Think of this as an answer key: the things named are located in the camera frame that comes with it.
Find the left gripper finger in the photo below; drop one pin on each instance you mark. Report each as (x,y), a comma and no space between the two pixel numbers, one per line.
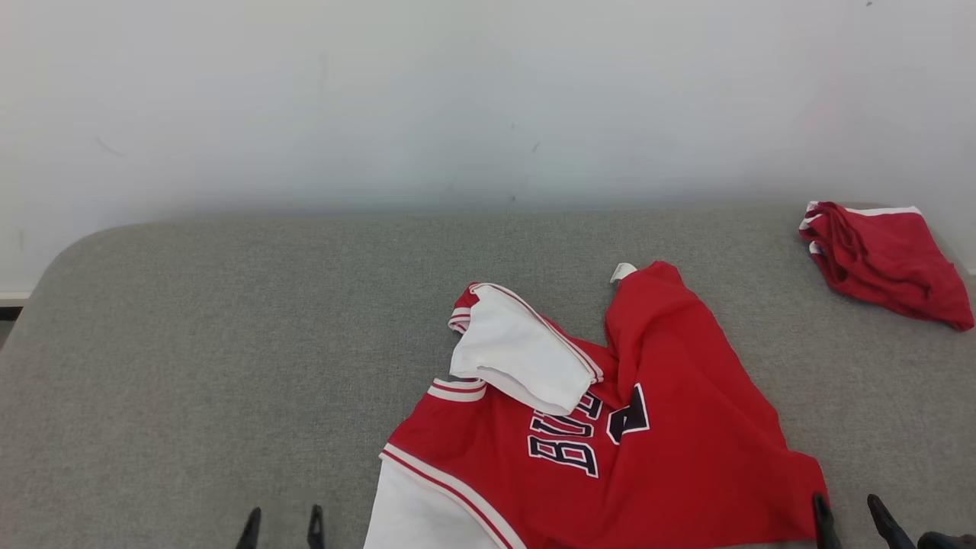
(249,534)
(316,532)

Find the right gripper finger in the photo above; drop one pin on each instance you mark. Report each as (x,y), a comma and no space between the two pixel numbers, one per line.
(890,530)
(824,530)

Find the red white basketball jersey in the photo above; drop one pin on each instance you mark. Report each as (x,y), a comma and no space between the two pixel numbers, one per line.
(686,427)

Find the red basketball shorts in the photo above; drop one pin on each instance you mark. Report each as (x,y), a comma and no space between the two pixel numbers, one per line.
(892,259)

